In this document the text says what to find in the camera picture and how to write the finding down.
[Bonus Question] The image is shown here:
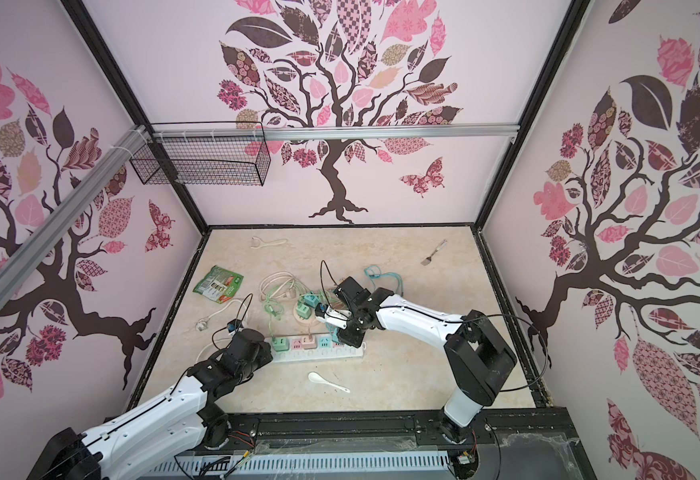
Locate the teal USB charger plug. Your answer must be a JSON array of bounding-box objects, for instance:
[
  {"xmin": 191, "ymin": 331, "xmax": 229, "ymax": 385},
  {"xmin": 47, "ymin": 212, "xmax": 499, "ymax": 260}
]
[{"xmin": 301, "ymin": 293, "xmax": 321, "ymax": 308}]

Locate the green USB charger plug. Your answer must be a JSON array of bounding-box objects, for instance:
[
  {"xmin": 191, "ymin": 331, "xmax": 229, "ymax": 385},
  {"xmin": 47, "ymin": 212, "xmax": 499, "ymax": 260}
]
[{"xmin": 294, "ymin": 303, "xmax": 313, "ymax": 320}]

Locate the light green charger plug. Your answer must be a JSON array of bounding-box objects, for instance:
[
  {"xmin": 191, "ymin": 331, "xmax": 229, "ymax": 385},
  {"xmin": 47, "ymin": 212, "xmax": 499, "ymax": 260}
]
[{"xmin": 272, "ymin": 337, "xmax": 291, "ymax": 352}]

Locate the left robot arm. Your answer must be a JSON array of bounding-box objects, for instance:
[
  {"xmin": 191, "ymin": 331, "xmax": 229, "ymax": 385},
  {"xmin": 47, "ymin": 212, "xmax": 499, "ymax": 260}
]
[{"xmin": 28, "ymin": 329, "xmax": 273, "ymax": 479}]

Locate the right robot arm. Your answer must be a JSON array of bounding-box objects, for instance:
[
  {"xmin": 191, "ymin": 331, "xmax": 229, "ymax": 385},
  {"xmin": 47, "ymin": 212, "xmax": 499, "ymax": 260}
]
[{"xmin": 317, "ymin": 277, "xmax": 518, "ymax": 435}]

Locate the round pink power socket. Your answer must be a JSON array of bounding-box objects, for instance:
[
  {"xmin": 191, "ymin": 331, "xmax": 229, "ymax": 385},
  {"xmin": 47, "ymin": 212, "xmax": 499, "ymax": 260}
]
[{"xmin": 292, "ymin": 302, "xmax": 323, "ymax": 334}]

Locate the white ceramic spoon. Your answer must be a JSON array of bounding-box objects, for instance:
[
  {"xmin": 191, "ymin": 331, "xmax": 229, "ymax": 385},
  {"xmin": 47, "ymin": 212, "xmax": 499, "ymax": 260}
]
[{"xmin": 307, "ymin": 371, "xmax": 351, "ymax": 394}]

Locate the white multicolour power strip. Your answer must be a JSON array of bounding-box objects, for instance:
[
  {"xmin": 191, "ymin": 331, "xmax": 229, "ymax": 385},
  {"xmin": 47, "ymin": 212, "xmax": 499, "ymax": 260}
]
[{"xmin": 266, "ymin": 334, "xmax": 366, "ymax": 363}]

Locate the metal fork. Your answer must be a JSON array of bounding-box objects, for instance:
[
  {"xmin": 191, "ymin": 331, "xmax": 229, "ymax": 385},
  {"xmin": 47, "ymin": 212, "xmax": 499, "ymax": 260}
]
[{"xmin": 421, "ymin": 239, "xmax": 448, "ymax": 266}]

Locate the pale yellow peeler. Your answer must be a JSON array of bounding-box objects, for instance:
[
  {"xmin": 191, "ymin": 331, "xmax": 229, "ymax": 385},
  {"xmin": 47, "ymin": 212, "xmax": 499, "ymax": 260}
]
[{"xmin": 250, "ymin": 236, "xmax": 289, "ymax": 250}]

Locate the green snack packet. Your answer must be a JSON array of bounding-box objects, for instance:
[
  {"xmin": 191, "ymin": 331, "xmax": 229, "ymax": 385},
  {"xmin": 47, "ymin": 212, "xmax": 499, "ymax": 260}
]
[{"xmin": 193, "ymin": 265, "xmax": 244, "ymax": 304}]

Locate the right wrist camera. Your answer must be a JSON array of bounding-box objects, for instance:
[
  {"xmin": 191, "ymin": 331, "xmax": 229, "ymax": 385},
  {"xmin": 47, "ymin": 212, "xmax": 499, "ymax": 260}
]
[{"xmin": 314, "ymin": 303, "xmax": 352, "ymax": 330}]

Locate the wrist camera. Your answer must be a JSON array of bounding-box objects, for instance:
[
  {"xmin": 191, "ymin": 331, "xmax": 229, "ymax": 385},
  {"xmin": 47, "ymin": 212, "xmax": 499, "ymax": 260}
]
[
  {"xmin": 314, "ymin": 303, "xmax": 352, "ymax": 330},
  {"xmin": 227, "ymin": 319, "xmax": 243, "ymax": 335}
]

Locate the pink cable of round socket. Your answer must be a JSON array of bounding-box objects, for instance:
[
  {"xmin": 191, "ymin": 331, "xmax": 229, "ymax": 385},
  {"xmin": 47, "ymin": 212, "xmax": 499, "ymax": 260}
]
[{"xmin": 258, "ymin": 270, "xmax": 300, "ymax": 301}]

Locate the tangled charging cables bundle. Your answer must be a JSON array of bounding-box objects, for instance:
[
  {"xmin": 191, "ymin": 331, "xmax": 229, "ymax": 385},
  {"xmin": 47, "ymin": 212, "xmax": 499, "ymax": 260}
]
[{"xmin": 262, "ymin": 263, "xmax": 405, "ymax": 340}]

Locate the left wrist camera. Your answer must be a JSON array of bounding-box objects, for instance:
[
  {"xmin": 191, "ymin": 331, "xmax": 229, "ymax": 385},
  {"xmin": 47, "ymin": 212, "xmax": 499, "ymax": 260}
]
[{"xmin": 227, "ymin": 319, "xmax": 243, "ymax": 335}]

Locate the white power strip cable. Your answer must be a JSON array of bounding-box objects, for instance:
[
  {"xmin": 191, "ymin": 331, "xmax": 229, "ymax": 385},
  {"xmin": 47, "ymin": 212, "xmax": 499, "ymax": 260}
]
[{"xmin": 192, "ymin": 298, "xmax": 249, "ymax": 367}]

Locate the black wire basket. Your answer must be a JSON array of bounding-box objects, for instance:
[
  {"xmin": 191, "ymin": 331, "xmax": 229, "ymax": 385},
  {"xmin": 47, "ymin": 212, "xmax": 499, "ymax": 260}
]
[{"xmin": 130, "ymin": 120, "xmax": 271, "ymax": 187}]

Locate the aluminium rail left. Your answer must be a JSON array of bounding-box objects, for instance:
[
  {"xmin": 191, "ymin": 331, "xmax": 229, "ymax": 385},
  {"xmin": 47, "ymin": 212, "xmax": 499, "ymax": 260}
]
[{"xmin": 0, "ymin": 125, "xmax": 149, "ymax": 310}]

